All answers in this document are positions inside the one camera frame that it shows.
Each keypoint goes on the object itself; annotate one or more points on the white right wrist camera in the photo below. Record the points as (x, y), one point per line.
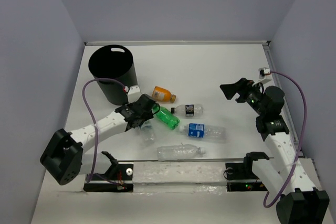
(264, 75)

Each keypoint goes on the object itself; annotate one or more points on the green plastic bottle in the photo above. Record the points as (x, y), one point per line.
(166, 117)

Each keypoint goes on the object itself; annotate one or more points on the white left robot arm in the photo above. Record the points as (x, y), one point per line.
(64, 156)

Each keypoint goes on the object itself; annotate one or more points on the clear crushed label-less bottle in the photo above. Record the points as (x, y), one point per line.
(179, 152)

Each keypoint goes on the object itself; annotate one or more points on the black plastic bin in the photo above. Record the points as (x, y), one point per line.
(113, 62)

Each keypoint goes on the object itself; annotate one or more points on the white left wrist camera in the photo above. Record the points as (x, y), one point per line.
(133, 93)

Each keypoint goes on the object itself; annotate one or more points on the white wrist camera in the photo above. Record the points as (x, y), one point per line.
(133, 93)
(264, 75)

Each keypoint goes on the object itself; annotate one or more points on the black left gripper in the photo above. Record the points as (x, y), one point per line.
(148, 116)

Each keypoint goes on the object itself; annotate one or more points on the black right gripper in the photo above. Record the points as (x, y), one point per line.
(230, 89)

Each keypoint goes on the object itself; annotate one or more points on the clear bottle blue label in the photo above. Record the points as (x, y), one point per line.
(203, 131)

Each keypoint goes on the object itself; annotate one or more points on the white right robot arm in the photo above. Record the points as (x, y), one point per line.
(295, 196)

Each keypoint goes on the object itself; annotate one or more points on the orange juice bottle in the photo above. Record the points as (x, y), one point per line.
(163, 95)

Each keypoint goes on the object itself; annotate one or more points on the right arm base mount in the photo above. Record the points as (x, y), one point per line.
(239, 180)

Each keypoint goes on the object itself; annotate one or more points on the clear bottle blue-green label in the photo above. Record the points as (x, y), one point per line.
(148, 136)

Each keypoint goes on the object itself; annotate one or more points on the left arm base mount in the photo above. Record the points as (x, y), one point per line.
(111, 176)

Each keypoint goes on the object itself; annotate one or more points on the clear bottle black label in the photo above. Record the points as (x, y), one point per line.
(188, 110)

